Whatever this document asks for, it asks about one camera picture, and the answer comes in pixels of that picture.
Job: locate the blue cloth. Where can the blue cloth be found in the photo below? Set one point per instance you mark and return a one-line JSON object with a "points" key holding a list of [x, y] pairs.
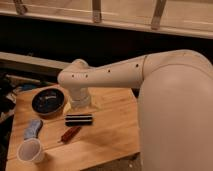
{"points": [[33, 129]]}

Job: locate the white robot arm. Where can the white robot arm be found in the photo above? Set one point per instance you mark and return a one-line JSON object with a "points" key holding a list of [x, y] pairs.
{"points": [[175, 104]]}

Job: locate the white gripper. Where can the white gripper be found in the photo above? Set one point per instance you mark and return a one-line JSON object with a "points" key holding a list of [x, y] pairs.
{"points": [[79, 104]]}

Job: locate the dark blue bowl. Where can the dark blue bowl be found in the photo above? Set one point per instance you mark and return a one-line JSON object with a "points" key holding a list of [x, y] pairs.
{"points": [[48, 101]]}

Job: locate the wooden table board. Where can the wooden table board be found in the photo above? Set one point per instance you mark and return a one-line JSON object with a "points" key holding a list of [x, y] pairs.
{"points": [[113, 134]]}

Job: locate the white ceramic cup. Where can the white ceramic cup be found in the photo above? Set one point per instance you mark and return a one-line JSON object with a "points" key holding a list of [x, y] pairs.
{"points": [[30, 150]]}

